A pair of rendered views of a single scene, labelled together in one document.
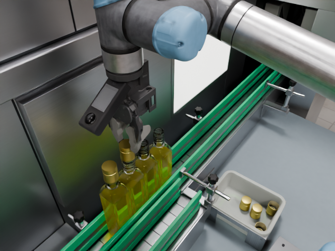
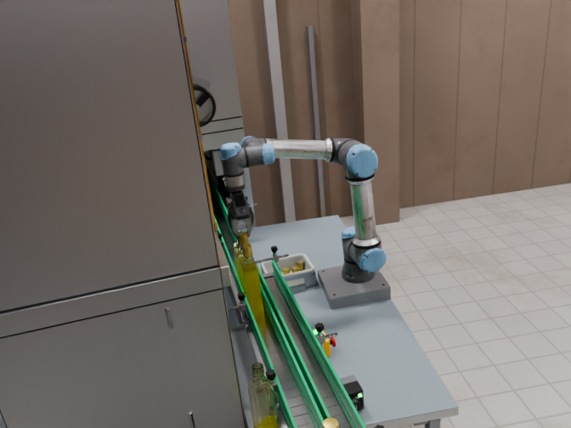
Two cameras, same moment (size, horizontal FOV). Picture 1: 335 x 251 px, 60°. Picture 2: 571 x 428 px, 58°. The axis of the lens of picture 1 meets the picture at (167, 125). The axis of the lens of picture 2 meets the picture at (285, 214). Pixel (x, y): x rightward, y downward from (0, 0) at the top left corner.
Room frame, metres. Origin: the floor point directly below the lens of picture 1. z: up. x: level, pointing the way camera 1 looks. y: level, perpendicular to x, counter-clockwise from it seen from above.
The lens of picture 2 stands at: (-0.78, 1.37, 2.03)
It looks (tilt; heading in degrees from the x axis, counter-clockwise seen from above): 24 degrees down; 309
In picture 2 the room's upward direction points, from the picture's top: 6 degrees counter-clockwise
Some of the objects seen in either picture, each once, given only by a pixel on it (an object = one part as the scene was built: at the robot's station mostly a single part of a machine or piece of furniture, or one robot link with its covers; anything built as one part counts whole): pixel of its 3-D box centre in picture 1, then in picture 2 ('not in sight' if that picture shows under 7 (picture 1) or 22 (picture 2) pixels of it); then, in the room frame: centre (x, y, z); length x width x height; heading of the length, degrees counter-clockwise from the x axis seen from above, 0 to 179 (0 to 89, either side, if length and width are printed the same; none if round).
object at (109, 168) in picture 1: (110, 172); (247, 250); (0.43, 0.13, 1.14); 0.04 x 0.04 x 0.04
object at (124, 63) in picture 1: (121, 56); (234, 180); (0.50, 0.09, 1.40); 0.08 x 0.08 x 0.05
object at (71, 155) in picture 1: (164, 79); not in sight; (0.81, 0.01, 1.15); 0.90 x 0.03 x 0.34; 142
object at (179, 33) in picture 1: (172, 26); (257, 154); (0.45, -0.01, 1.47); 0.11 x 0.11 x 0.08; 52
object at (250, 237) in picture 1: (236, 203); (282, 276); (0.59, -0.24, 0.79); 0.27 x 0.17 x 0.08; 52
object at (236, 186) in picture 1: (243, 206); (287, 273); (0.57, -0.26, 0.80); 0.22 x 0.17 x 0.09; 52
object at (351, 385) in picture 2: not in sight; (347, 395); (-0.07, 0.27, 0.79); 0.08 x 0.08 x 0.08; 52
